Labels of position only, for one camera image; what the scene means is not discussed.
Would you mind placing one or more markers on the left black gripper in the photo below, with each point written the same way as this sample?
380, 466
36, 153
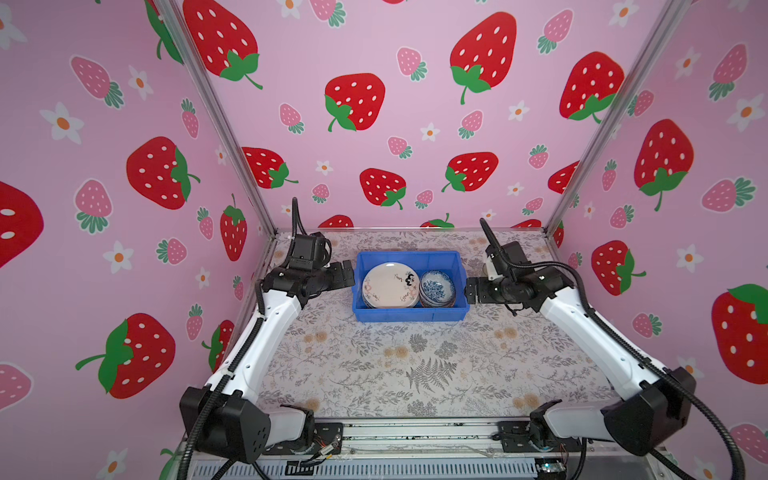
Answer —
338, 281

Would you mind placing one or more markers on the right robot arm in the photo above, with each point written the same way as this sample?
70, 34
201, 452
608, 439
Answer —
655, 401

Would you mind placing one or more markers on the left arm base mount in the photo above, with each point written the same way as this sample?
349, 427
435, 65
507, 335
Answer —
323, 434

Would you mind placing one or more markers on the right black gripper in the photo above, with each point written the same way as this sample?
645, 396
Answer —
479, 293

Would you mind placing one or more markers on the blue white speckled bowl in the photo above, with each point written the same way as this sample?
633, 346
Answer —
437, 290

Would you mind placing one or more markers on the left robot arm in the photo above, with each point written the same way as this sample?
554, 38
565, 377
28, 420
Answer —
222, 417

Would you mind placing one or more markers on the blue plastic bin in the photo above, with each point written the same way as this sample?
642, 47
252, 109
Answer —
420, 262

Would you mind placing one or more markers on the cream floral plate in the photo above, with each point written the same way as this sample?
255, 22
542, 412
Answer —
391, 285

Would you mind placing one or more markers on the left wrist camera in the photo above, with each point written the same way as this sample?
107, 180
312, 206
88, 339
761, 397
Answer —
309, 252

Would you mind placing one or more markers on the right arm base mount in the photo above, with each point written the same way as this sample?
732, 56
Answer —
519, 436

